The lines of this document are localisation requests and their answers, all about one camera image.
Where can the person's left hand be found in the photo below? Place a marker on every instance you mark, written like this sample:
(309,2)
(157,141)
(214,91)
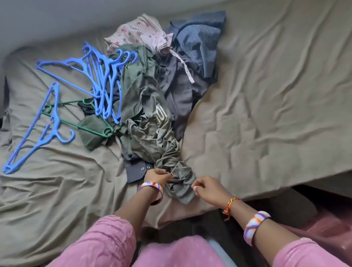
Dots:
(158,177)

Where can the person's right hand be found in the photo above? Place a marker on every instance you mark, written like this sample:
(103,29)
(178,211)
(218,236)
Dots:
(212,191)

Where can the olive green printed t-shirt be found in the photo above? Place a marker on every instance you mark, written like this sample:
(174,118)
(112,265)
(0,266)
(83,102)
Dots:
(159,143)

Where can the grey button shirt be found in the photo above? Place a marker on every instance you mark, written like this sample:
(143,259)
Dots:
(184,96)

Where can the pile of blue hangers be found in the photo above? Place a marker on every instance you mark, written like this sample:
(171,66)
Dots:
(102,74)

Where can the blue striped shirt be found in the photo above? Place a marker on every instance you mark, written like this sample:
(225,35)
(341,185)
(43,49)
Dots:
(201,41)

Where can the pink floral striped garment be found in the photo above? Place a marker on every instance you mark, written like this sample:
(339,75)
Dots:
(137,30)

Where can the person's left forearm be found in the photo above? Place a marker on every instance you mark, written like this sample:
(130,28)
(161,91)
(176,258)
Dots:
(137,212)

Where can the person's right forearm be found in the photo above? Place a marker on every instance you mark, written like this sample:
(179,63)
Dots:
(264,231)

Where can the bed with beige sheet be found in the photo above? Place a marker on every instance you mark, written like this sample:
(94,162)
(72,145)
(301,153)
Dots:
(275,110)

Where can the striped orange purple bangle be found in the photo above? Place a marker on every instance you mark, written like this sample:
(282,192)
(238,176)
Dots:
(151,186)

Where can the striped white purple bangle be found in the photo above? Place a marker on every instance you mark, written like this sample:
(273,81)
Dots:
(254,225)

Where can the white trousers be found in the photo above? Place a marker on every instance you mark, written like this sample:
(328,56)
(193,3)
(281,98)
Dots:
(220,254)

